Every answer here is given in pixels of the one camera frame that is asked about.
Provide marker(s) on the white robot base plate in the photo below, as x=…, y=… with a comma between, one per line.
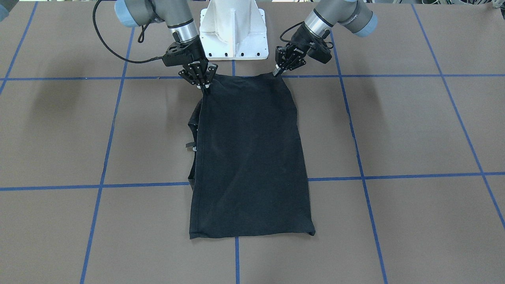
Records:
x=234, y=30

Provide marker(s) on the black graphic t-shirt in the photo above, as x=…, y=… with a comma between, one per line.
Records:
x=248, y=174

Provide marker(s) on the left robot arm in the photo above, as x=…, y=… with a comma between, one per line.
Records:
x=354, y=15

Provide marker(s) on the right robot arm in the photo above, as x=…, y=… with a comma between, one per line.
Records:
x=176, y=14

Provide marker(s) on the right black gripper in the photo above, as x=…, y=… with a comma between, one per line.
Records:
x=194, y=55

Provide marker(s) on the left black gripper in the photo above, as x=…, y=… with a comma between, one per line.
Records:
x=302, y=44

